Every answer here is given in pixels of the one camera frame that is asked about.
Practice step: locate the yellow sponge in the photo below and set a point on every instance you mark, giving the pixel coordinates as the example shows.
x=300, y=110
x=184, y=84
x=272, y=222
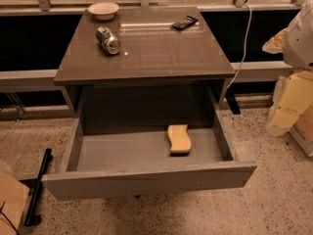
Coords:
x=180, y=142

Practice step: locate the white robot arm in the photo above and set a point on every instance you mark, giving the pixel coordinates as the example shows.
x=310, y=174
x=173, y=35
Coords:
x=293, y=94

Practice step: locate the grey cabinet with counter top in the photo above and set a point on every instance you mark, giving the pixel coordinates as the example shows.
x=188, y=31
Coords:
x=159, y=76

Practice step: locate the open grey top drawer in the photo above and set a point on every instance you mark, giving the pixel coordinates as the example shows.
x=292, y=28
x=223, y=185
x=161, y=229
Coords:
x=140, y=163

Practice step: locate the black snack wrapper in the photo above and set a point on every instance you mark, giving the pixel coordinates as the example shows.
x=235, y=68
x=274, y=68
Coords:
x=185, y=23

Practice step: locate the white bowl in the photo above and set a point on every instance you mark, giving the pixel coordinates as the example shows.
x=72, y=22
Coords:
x=103, y=11

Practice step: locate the cardboard box right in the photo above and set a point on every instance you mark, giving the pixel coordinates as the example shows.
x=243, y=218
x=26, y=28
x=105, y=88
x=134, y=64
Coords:
x=302, y=131

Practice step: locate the brown cardboard box left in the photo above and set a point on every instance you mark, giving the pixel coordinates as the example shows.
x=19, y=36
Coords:
x=13, y=195

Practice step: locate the black metal bar stand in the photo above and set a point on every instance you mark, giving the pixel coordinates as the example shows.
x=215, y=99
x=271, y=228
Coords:
x=33, y=219

